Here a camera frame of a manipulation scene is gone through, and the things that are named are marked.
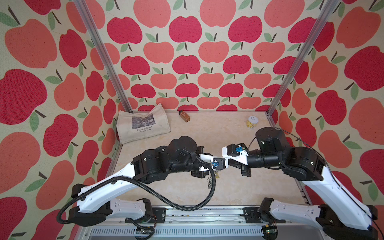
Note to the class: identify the beige printed tote bag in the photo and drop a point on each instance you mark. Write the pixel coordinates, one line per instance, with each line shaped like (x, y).
(133, 127)

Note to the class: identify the right aluminium frame post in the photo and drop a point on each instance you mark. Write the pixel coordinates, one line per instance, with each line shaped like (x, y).
(319, 24)

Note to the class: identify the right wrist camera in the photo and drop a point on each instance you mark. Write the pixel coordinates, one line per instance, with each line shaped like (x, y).
(238, 153)

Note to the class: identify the small amber bottle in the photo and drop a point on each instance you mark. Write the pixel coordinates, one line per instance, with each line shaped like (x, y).
(184, 116)

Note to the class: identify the aluminium frame post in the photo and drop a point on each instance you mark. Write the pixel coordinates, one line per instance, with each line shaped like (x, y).
(90, 24)
(319, 24)

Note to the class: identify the metal key organizer plate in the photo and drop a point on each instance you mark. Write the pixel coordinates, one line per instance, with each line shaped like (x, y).
(210, 179)

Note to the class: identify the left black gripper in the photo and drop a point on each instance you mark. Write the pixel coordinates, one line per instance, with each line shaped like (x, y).
(199, 172)

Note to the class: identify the left aluminium frame post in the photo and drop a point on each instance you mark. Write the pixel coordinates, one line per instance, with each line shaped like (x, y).
(90, 24)

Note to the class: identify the front aluminium rail base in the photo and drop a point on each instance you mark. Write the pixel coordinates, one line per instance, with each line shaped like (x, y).
(208, 223)

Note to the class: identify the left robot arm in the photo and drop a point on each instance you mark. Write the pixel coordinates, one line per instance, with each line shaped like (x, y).
(92, 205)

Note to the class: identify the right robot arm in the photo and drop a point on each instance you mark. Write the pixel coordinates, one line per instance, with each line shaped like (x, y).
(341, 217)

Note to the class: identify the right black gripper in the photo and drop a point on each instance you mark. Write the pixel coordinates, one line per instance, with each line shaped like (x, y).
(244, 168)

